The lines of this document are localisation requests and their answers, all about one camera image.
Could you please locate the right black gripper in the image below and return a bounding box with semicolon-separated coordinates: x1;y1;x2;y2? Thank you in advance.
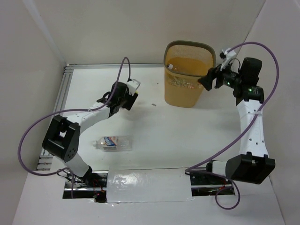
198;59;243;91

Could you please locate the clear bottle blue-orange label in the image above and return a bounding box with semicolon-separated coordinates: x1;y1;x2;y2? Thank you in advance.
92;135;133;152

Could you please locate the clear bottle blue-white cap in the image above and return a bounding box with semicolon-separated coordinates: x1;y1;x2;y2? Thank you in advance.
166;64;185;74

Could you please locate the red cap cola bottle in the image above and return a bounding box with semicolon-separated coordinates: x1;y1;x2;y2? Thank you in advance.
188;84;202;90

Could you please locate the clear bottle white cap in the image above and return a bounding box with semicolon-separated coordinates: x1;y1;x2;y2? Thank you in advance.
178;81;193;88

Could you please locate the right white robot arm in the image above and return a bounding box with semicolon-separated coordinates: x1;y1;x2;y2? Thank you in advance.
198;58;276;184

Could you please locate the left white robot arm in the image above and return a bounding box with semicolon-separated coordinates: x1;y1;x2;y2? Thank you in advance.
42;79;140;187

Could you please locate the orange mesh waste bin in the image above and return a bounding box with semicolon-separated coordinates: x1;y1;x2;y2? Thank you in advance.
164;40;216;108

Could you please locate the silver tape sheet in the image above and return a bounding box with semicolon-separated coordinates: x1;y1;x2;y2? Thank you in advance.
106;169;193;203

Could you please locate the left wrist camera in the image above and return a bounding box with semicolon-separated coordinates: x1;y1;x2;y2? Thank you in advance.
126;79;141;96

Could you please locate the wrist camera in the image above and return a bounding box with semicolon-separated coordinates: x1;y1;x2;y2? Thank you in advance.
126;79;141;96
219;48;236;71

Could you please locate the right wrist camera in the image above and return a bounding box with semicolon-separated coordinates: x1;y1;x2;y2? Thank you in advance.
219;48;236;71

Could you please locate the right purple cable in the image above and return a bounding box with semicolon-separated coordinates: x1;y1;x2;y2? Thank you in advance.
185;42;280;210

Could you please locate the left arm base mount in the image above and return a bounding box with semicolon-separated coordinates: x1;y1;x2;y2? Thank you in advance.
58;170;108;203

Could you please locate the aluminium frame rail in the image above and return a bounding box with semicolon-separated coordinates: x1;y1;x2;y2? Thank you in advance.
36;62;234;171

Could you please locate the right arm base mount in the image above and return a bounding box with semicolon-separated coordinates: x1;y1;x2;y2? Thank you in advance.
185;171;235;197

